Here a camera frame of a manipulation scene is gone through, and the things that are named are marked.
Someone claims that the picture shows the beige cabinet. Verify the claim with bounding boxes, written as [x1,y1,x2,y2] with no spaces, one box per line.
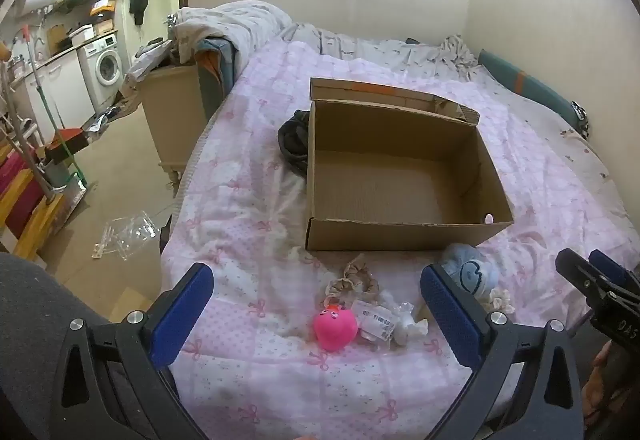
[137,64,208,183]

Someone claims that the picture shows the dark grey cloth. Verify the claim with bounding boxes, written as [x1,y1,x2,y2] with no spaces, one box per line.
[277,110,311,178]

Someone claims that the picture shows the beige braided scrunchie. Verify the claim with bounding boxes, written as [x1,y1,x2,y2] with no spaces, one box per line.
[325,255,383,308]

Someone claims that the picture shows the person's grey trouser leg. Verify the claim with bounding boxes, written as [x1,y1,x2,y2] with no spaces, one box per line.
[0,252,166,440]

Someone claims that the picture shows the red and black box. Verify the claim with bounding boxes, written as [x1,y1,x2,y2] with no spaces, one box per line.
[45,127,88,165]

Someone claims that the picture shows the teal orange blanket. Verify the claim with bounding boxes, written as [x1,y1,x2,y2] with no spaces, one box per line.
[195,37,251,121]

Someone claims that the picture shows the brown cardboard box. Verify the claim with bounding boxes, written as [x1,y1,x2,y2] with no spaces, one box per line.
[304,77,516,251]

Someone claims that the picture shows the green handled mop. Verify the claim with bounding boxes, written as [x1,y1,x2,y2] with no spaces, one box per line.
[22,27,88,188]

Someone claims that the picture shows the metal pole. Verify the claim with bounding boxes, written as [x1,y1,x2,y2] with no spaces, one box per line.
[0,70,56,205]

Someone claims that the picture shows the white kitchen cabinet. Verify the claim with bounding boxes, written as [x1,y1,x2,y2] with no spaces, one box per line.
[20,50,96,141]

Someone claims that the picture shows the white washing machine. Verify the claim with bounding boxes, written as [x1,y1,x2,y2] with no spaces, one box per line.
[80,34,125,108]

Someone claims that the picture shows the cream scrunchie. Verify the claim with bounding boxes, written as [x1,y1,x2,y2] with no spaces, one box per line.
[477,287,516,318]

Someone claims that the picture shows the clear packet with label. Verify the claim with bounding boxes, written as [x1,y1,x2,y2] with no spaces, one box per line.
[350,297,416,346]

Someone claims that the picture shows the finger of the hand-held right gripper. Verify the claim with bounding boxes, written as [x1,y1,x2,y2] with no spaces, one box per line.
[589,250,640,293]
[556,249,608,305]

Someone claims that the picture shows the pink round toy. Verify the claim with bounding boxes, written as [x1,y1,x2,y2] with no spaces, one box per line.
[312,302,360,353]

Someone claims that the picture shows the light blue plush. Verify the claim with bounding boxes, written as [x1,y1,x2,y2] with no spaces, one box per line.
[440,242,501,305]

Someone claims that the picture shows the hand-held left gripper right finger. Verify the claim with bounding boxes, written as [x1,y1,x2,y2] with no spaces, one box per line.
[420,262,586,440]

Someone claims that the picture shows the teal bolster with orange stripe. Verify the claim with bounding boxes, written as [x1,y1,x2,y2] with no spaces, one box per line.
[477,48,591,141]

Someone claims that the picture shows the pink bow printed blanket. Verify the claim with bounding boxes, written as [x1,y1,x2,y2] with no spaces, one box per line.
[160,40,640,440]

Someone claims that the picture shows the person's right hand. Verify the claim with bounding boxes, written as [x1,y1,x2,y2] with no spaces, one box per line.
[584,342,640,429]

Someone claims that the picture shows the crumpled grey white quilt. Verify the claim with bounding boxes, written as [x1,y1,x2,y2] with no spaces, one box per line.
[170,1,296,70]

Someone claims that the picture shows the grey cloth pile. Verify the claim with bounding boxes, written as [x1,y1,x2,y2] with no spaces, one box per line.
[125,37,181,85]

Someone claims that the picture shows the black and white cloth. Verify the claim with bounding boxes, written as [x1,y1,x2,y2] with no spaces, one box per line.
[570,102,592,141]

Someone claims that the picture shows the clear plastic packaging on floor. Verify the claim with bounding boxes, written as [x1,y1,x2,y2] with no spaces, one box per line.
[92,215,161,263]

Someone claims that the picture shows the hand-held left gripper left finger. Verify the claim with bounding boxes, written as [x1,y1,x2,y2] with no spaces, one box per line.
[50,262,216,440]

